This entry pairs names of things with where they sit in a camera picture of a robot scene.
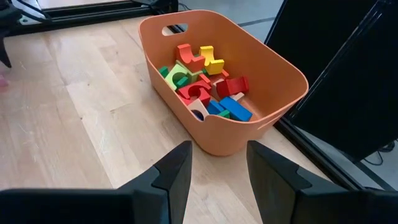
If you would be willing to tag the lime green wooden block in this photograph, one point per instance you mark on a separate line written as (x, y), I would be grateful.
(195, 74)

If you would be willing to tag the tan wooden arch block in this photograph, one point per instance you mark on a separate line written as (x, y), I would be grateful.
(194, 105)

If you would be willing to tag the small blue wooden block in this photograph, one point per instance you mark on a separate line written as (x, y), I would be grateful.
(214, 107)

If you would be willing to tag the orange-red wooden arch block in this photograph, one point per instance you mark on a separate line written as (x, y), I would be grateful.
(190, 60)

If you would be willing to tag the small green wooden block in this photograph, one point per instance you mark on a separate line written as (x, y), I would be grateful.
(163, 71)
(182, 81)

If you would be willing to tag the orange plastic bin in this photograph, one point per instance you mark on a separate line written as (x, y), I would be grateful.
(248, 53)

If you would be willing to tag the lime green arch block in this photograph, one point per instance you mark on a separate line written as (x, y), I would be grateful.
(172, 77)

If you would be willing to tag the small tan wooden block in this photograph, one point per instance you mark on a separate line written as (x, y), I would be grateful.
(237, 96)

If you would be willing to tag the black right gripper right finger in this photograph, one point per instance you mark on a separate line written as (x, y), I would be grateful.
(280, 193)

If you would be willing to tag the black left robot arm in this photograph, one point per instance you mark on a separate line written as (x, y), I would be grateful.
(6, 18)

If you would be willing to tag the red wooden arch block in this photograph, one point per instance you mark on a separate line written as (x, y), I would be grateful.
(186, 91)

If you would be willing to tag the yellow wooden arch block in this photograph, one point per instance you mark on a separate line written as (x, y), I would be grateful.
(213, 63)

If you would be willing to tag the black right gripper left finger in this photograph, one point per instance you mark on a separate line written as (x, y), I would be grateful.
(161, 193)

